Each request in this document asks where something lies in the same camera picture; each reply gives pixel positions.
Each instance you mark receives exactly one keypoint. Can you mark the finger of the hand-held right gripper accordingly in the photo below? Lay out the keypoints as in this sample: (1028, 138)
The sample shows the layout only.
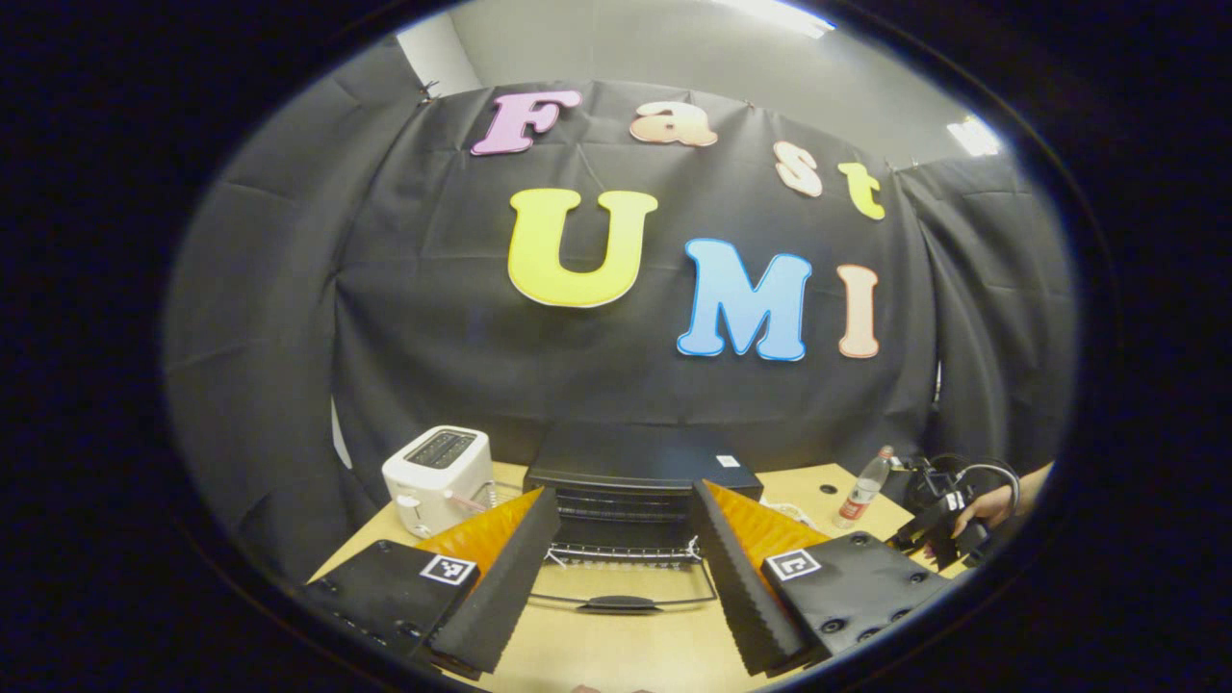
(919, 531)

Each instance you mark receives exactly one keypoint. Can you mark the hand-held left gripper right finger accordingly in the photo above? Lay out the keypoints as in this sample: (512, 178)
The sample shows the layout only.
(736, 587)

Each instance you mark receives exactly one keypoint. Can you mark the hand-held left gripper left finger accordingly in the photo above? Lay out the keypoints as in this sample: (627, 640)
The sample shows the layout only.
(505, 587)

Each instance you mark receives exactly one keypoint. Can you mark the black electric oven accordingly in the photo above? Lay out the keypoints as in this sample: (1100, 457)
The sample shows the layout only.
(626, 462)

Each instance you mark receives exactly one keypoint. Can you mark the clear water bottle red label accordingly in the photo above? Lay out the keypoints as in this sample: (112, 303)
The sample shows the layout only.
(861, 491)

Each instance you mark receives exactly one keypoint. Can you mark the white toaster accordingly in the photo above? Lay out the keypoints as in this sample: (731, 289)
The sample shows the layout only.
(438, 476)

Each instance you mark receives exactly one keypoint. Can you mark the black backdrop cloth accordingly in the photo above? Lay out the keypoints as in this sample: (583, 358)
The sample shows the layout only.
(433, 337)

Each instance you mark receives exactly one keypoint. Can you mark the small ceiling light panel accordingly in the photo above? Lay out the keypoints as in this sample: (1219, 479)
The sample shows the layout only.
(974, 137)

